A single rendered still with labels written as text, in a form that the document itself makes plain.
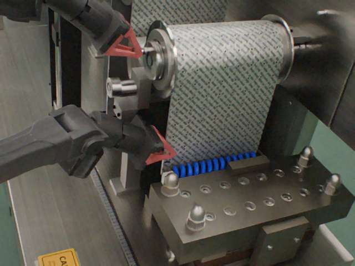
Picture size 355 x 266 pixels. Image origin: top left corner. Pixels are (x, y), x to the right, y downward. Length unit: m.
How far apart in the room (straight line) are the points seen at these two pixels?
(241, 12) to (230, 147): 0.39
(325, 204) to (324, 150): 2.05
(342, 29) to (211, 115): 0.30
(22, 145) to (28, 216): 0.35
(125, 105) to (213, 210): 0.28
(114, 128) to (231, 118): 0.26
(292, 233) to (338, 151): 2.16
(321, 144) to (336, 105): 2.10
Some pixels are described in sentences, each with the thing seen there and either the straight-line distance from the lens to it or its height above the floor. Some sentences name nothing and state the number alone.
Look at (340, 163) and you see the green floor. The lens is 2.98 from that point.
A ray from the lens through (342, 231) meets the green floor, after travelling 2.52.
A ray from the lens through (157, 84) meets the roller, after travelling 0.89.
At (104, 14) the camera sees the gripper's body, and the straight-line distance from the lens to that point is 0.80.
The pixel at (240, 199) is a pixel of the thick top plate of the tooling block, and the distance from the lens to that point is 0.93.
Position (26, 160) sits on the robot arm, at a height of 1.19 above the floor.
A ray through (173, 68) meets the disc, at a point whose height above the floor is 1.27.
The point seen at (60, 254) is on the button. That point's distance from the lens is 0.93.
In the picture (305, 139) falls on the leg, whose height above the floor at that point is 0.91.
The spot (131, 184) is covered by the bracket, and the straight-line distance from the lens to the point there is 1.08.
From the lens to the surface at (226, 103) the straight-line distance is 0.93.
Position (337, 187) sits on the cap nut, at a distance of 1.01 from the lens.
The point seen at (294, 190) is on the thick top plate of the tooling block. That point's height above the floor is 1.03.
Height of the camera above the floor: 1.65
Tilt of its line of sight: 36 degrees down
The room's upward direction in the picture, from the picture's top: 9 degrees clockwise
